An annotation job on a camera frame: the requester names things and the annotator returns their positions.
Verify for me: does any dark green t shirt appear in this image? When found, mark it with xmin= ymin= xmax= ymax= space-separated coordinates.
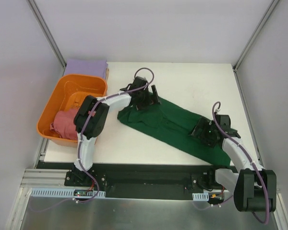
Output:
xmin=117 ymin=98 xmax=230 ymax=167

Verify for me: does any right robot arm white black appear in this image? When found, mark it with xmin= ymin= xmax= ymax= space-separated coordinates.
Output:
xmin=190 ymin=114 xmax=276 ymax=212

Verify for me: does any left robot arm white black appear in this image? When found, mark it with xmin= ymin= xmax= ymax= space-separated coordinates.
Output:
xmin=74 ymin=76 xmax=160 ymax=186

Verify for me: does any folded beige t shirt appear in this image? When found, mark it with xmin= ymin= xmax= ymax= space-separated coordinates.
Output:
xmin=105 ymin=68 xmax=109 ymax=82

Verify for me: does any folded purple t shirt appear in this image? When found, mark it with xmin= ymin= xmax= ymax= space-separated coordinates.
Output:
xmin=64 ymin=59 xmax=108 ymax=79

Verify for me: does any orange plastic basket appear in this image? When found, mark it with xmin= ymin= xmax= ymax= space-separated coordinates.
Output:
xmin=36 ymin=74 xmax=108 ymax=148

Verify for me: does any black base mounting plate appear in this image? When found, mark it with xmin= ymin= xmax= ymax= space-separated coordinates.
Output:
xmin=37 ymin=161 xmax=236 ymax=200

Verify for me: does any pink red t shirt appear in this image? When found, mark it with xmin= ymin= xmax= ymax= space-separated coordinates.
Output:
xmin=50 ymin=108 xmax=79 ymax=140

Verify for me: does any right white cable duct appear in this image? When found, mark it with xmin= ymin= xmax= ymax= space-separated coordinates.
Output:
xmin=192 ymin=192 xmax=209 ymax=202

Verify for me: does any white cable duct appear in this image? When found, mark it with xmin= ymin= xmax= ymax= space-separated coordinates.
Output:
xmin=192 ymin=192 xmax=209 ymax=202
xmin=31 ymin=188 xmax=106 ymax=199

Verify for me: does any left aluminium frame post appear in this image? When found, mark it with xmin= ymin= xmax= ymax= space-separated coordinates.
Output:
xmin=26 ymin=0 xmax=67 ymax=69

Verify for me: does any aluminium frame post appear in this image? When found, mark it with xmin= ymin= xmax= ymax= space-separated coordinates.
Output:
xmin=232 ymin=0 xmax=281 ymax=72
xmin=26 ymin=0 xmax=67 ymax=69

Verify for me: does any aluminium front rail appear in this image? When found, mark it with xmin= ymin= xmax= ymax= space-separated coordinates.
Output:
xmin=20 ymin=169 xmax=68 ymax=188

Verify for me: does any left white cable duct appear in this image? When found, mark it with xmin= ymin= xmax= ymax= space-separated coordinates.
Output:
xmin=31 ymin=188 xmax=106 ymax=199

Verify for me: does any right aluminium frame post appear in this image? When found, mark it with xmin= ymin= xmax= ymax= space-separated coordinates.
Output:
xmin=232 ymin=0 xmax=281 ymax=72

